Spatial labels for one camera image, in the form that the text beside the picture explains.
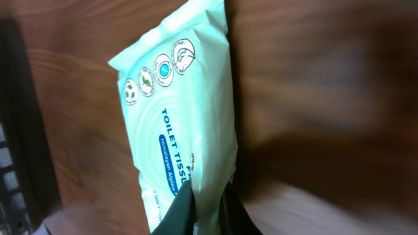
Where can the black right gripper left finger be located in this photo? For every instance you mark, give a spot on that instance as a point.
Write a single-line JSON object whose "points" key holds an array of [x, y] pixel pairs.
{"points": [[180, 218]]}

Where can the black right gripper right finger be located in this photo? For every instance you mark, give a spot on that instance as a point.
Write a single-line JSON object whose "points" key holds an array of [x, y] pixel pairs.
{"points": [[233, 217]]}

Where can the teal wet wipes pack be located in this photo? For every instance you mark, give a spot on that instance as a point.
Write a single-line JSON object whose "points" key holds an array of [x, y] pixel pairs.
{"points": [[176, 92]]}

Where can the grey plastic mesh basket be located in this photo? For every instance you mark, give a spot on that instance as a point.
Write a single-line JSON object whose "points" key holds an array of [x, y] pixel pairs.
{"points": [[29, 191]]}

